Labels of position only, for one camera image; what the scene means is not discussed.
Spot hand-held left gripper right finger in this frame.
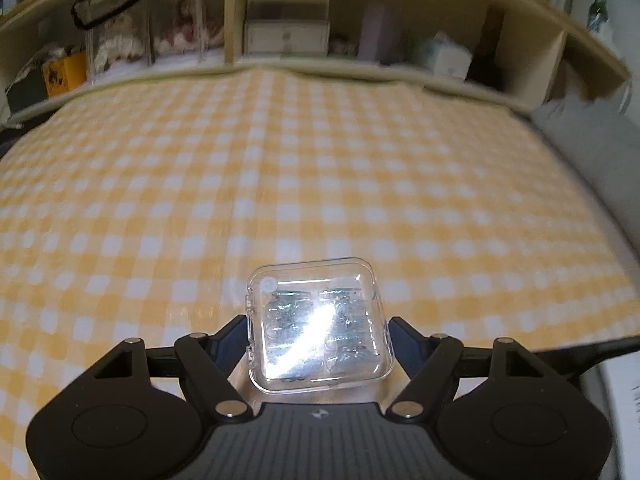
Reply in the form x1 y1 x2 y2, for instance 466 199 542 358
387 316 551 418

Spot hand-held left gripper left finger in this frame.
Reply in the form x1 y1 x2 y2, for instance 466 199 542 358
87 315 251 417

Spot clear plastic case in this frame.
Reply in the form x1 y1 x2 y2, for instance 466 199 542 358
244 257 396 395

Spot yellow checked blanket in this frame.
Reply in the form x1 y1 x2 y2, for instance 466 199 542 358
0 67 640 480

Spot white tissue box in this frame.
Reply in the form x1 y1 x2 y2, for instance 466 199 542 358
417 31 473 80

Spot small trinkets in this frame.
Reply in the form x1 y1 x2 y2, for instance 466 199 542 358
330 35 359 57

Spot small cream drawer unit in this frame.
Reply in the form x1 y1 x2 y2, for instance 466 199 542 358
244 0 332 56

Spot yellow cartoon box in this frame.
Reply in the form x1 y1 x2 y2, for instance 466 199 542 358
42 51 88 98

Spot clear doll display case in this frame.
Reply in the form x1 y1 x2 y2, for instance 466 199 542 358
85 0 153 83
147 0 226 63

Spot long wooden shelf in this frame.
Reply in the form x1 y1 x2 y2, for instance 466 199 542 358
0 0 632 126

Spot dark green box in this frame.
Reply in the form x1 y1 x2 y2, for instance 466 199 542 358
5 72 48 113

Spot black headband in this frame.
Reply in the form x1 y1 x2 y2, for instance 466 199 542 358
71 0 151 28

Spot green glass bottle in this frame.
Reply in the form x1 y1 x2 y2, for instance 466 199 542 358
587 0 608 36

